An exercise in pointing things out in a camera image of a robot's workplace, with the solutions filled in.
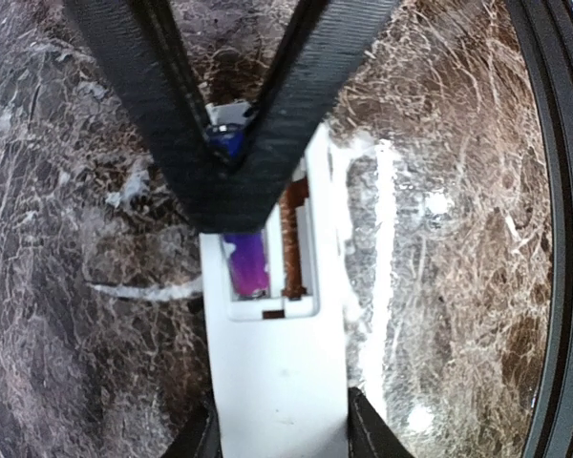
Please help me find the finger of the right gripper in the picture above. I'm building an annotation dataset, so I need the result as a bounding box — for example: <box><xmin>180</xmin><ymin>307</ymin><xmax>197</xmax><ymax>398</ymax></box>
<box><xmin>65</xmin><ymin>1</ymin><xmax>248</xmax><ymax>234</ymax></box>
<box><xmin>219</xmin><ymin>1</ymin><xmax>397</xmax><ymax>233</ymax></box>

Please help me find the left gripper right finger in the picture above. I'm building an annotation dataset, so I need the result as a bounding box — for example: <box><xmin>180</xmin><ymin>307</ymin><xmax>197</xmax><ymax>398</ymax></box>
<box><xmin>348</xmin><ymin>387</ymin><xmax>413</xmax><ymax>458</ymax></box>

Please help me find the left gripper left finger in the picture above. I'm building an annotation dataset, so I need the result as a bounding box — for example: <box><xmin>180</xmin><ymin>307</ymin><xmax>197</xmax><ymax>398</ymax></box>
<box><xmin>161</xmin><ymin>398</ymin><xmax>223</xmax><ymax>458</ymax></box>

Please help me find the white remote control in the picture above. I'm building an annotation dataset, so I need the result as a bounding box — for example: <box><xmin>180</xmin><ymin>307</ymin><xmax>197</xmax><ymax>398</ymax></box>
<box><xmin>200</xmin><ymin>125</ymin><xmax>349</xmax><ymax>457</ymax></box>

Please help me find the purple blue battery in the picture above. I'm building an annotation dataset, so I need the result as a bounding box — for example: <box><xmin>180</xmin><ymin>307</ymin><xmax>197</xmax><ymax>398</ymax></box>
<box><xmin>207</xmin><ymin>123</ymin><xmax>269</xmax><ymax>299</ymax></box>

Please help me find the black front rail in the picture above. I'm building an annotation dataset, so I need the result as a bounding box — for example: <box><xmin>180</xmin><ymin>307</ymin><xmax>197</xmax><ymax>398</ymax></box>
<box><xmin>503</xmin><ymin>0</ymin><xmax>573</xmax><ymax>458</ymax></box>

